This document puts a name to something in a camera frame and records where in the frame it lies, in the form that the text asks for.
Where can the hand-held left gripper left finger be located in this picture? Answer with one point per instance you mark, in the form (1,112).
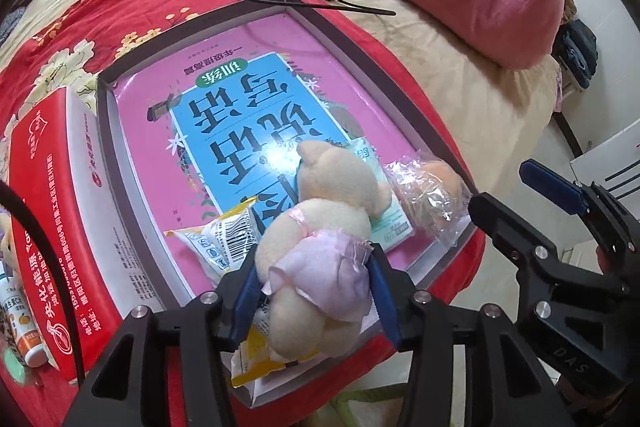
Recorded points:
(245,302)

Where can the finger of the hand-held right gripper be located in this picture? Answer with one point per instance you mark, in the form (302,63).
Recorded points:
(550,182)
(500,217)

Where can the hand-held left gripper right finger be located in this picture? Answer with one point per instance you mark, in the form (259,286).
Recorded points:
(382,302)

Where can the yellow snack packet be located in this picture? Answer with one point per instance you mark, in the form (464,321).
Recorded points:
(220,237)

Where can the peach item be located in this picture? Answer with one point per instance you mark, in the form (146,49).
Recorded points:
(435,187)

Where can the small teddy bear pink dress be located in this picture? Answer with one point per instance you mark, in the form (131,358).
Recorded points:
(320,227)

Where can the dark framed tray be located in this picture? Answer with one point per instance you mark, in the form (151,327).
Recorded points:
(112,132)

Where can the white chair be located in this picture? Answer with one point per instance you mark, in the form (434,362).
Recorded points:
(605,167)

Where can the cream bed quilt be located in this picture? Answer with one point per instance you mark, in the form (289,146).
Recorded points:
(475,82)

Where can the dark blue bag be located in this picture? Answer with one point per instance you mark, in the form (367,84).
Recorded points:
(577,52)

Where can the pink book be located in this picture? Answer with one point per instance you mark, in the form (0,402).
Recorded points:
(150,147)

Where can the white bottle with orange label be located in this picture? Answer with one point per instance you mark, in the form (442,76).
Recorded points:
(30,337)

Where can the red tissue pack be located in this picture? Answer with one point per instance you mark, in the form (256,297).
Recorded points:
(45,207)

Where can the red floral blanket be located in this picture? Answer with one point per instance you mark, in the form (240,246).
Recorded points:
(75,17)

